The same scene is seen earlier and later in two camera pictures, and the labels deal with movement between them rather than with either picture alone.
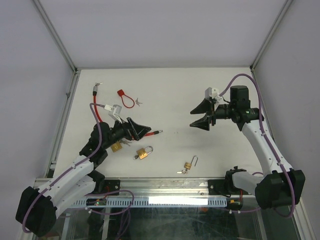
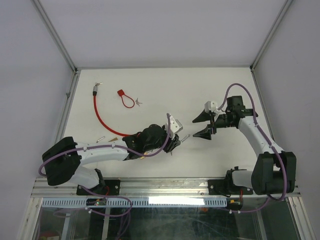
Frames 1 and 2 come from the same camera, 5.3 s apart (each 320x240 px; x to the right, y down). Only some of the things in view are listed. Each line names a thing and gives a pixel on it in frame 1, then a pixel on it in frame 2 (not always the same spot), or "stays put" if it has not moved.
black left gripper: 132,130 to 172,143
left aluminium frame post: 69,61 stays put
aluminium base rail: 154,188 stays put
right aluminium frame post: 286,6 stays put
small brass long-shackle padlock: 188,165 to 184,138
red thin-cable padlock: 121,93 stays put
